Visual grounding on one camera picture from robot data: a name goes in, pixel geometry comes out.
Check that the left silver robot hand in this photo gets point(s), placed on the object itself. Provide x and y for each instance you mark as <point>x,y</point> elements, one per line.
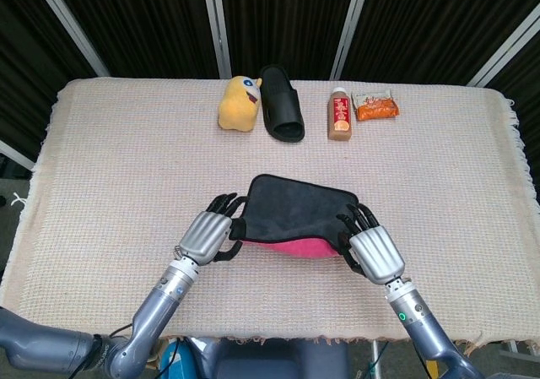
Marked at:
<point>206,235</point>

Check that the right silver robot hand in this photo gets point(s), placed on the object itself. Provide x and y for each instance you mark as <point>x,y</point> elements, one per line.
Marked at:
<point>377,254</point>

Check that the pink and grey towel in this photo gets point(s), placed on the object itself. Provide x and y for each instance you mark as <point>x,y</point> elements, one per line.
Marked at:
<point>295,210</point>

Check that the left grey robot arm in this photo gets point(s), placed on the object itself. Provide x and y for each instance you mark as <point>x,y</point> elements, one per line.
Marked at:
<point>160,307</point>

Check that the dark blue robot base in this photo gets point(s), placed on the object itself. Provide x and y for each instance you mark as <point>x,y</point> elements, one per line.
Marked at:
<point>274,360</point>

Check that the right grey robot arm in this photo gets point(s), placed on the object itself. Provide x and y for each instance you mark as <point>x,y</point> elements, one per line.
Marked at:
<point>426,324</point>

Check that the white table leg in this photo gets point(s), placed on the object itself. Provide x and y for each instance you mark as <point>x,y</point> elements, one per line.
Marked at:
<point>376,360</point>

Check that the beige woven tablecloth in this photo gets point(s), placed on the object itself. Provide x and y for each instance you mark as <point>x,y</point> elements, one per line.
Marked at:
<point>105,164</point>

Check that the yellow plush toy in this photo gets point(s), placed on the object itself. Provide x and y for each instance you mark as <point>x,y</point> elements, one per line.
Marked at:
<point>236,109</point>

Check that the blue plastic container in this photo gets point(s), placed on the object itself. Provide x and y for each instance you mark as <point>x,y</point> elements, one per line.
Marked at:
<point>175,362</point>

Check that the brown drink bottle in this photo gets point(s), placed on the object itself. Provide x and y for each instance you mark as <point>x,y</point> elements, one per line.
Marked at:
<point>339,117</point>

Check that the orange snack packet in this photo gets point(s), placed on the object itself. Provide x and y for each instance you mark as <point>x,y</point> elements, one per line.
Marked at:
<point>377,109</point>

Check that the black rubber slipper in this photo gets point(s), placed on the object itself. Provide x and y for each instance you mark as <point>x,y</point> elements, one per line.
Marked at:
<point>280,104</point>

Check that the white partition frame post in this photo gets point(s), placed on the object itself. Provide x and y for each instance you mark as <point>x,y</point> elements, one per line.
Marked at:
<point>14,154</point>
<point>217,24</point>
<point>502,50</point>
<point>352,24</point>
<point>69,22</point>

